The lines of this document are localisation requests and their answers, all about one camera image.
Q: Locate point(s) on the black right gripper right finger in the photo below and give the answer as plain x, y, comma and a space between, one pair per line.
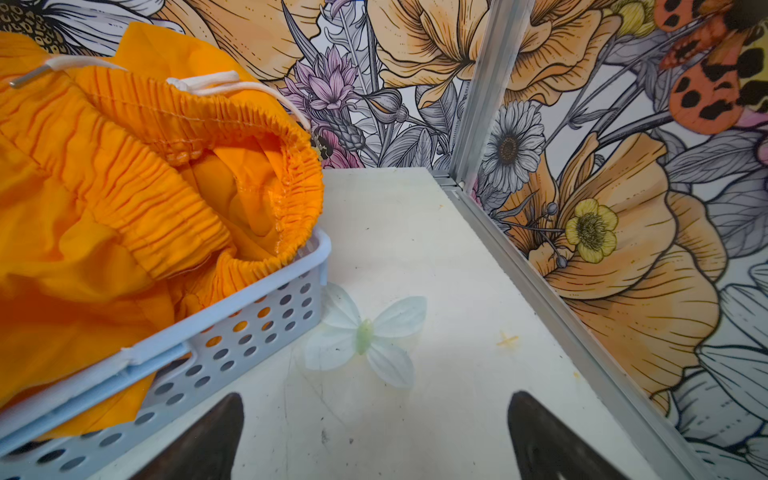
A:
547, 449

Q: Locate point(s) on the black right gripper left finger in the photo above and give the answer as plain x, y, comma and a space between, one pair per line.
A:
206, 450

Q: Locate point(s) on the orange drawstring shorts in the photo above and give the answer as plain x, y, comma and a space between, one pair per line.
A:
136, 191

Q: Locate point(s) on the light blue perforated laundry basket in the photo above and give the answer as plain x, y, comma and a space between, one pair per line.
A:
188, 363

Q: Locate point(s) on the aluminium frame corner post right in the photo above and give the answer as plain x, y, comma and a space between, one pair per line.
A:
507, 24

